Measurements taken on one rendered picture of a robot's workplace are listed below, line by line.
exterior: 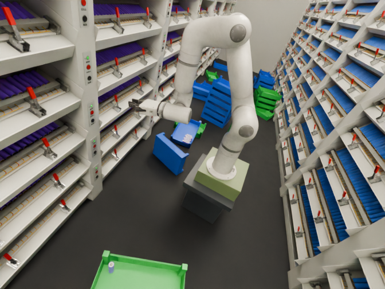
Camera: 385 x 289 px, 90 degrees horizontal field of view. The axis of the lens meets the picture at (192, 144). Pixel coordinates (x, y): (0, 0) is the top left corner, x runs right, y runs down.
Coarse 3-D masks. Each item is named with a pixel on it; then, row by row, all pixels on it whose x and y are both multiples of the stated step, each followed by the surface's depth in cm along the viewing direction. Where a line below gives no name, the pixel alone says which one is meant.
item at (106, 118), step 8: (152, 80) 138; (136, 88) 130; (144, 88) 135; (152, 88) 141; (136, 96) 125; (144, 96) 135; (112, 104) 109; (120, 104) 112; (112, 112) 105; (120, 112) 109; (104, 120) 99; (112, 120) 106
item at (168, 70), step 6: (168, 60) 178; (174, 60) 184; (162, 66) 166; (168, 66) 173; (174, 66) 183; (162, 72) 163; (168, 72) 169; (174, 72) 175; (162, 78) 157; (168, 78) 169
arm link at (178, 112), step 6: (168, 108) 95; (174, 108) 94; (180, 108) 94; (186, 108) 95; (168, 114) 95; (174, 114) 94; (180, 114) 94; (186, 114) 93; (174, 120) 97; (180, 120) 95; (186, 120) 94
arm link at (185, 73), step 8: (184, 64) 79; (176, 72) 83; (184, 72) 81; (192, 72) 81; (176, 80) 84; (184, 80) 83; (192, 80) 85; (176, 88) 86; (184, 88) 85; (192, 88) 92; (184, 96) 99; (184, 104) 100
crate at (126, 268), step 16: (112, 256) 69; (128, 256) 69; (128, 272) 70; (144, 272) 71; (160, 272) 73; (176, 272) 74; (96, 288) 64; (112, 288) 65; (128, 288) 66; (144, 288) 68; (160, 288) 69; (176, 288) 70
